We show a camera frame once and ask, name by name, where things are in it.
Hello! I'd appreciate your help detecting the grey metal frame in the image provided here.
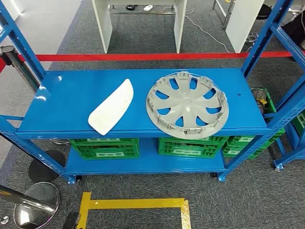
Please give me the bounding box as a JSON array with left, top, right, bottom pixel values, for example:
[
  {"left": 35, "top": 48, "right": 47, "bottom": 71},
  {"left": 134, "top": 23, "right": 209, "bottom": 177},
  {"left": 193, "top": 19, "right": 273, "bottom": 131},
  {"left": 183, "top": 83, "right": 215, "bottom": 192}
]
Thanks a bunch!
[{"left": 212, "top": 0, "right": 235, "bottom": 31}]

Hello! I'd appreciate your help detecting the red barrier belt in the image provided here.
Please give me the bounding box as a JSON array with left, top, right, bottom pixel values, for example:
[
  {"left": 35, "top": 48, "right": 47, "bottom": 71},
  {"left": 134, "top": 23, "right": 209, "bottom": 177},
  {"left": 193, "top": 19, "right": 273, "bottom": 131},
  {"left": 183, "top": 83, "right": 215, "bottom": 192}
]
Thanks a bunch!
[{"left": 0, "top": 51, "right": 305, "bottom": 74}]

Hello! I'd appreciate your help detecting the white desk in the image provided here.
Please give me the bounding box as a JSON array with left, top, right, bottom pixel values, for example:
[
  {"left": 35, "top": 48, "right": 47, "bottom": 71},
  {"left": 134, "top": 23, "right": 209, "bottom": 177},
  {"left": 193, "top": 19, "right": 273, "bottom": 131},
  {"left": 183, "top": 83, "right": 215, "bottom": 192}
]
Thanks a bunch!
[{"left": 91, "top": 0, "right": 188, "bottom": 54}]

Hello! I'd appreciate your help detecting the white panel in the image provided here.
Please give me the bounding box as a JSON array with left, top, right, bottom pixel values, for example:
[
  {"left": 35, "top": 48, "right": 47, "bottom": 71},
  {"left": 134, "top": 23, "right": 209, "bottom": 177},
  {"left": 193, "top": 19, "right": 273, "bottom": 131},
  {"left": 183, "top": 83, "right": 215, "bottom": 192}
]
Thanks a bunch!
[{"left": 224, "top": 0, "right": 265, "bottom": 54}]

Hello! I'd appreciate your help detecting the yellow and black cable bundle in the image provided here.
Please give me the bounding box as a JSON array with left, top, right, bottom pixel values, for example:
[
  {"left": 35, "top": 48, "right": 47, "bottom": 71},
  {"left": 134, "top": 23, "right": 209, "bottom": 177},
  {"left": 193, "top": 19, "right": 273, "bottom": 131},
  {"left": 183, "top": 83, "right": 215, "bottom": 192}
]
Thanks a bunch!
[{"left": 251, "top": 87, "right": 271, "bottom": 115}]

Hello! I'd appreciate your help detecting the black barrier stanchion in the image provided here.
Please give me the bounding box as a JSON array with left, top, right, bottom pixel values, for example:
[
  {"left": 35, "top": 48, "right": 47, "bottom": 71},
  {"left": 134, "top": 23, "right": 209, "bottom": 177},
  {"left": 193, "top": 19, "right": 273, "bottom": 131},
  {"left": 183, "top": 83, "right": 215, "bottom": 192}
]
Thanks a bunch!
[{"left": 29, "top": 150, "right": 66, "bottom": 183}]

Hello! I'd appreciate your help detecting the black bag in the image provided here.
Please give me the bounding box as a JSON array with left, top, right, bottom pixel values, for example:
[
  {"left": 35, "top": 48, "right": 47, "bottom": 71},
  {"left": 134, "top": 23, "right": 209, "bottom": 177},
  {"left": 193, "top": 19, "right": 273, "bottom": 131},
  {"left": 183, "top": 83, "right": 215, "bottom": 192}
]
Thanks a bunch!
[{"left": 282, "top": 12, "right": 305, "bottom": 61}]

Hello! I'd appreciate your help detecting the yellow floor tape square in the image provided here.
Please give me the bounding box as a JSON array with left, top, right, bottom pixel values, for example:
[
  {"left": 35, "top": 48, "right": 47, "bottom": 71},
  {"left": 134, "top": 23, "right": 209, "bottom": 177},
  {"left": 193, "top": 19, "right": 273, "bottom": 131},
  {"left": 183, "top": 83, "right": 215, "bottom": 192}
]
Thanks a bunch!
[{"left": 76, "top": 191, "right": 192, "bottom": 229}]

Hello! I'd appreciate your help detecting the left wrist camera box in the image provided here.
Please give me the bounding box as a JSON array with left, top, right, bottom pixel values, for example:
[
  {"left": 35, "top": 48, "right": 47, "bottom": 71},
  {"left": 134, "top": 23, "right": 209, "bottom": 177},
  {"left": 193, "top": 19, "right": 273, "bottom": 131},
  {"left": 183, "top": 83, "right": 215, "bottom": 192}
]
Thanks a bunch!
[{"left": 63, "top": 211, "right": 81, "bottom": 229}]

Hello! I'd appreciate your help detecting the white floor cable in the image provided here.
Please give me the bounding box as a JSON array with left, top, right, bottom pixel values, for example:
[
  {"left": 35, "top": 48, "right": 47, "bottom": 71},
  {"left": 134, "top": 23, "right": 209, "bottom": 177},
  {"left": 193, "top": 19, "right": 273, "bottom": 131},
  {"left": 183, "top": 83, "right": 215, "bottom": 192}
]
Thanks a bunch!
[{"left": 152, "top": 5, "right": 230, "bottom": 53}]

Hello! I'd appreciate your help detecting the blue metal shelf rack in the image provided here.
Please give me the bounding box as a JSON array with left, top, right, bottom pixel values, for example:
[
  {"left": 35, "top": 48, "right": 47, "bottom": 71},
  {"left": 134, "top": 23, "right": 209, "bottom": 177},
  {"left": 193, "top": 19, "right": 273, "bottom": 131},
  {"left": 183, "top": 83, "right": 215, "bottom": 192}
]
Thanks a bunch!
[
  {"left": 273, "top": 74, "right": 305, "bottom": 172},
  {"left": 0, "top": 0, "right": 305, "bottom": 185}
]

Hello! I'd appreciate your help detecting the white curved plastic part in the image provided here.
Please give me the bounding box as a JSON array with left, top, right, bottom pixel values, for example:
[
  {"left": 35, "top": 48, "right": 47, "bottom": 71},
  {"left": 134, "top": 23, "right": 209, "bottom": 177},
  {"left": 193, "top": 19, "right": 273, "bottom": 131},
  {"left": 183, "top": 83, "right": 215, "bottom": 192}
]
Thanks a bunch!
[{"left": 88, "top": 78, "right": 134, "bottom": 136}]

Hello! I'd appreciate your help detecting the green plastic crate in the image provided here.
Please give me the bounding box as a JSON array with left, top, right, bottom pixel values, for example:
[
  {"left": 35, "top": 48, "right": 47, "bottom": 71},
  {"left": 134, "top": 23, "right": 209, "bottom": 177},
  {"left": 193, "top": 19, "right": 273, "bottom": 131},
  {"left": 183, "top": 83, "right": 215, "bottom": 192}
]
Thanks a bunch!
[
  {"left": 75, "top": 145, "right": 140, "bottom": 160},
  {"left": 69, "top": 138, "right": 139, "bottom": 147},
  {"left": 291, "top": 110, "right": 305, "bottom": 136},
  {"left": 158, "top": 139, "right": 222, "bottom": 159},
  {"left": 226, "top": 89, "right": 285, "bottom": 149},
  {"left": 159, "top": 135, "right": 228, "bottom": 146},
  {"left": 222, "top": 144, "right": 270, "bottom": 160}
]

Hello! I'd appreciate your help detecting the grey wheel hubcap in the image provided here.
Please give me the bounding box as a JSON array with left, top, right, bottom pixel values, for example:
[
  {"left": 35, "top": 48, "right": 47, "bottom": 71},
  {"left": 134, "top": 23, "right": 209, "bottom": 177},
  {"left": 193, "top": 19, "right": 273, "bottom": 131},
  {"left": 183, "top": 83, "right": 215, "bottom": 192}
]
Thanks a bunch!
[{"left": 145, "top": 72, "right": 230, "bottom": 140}]

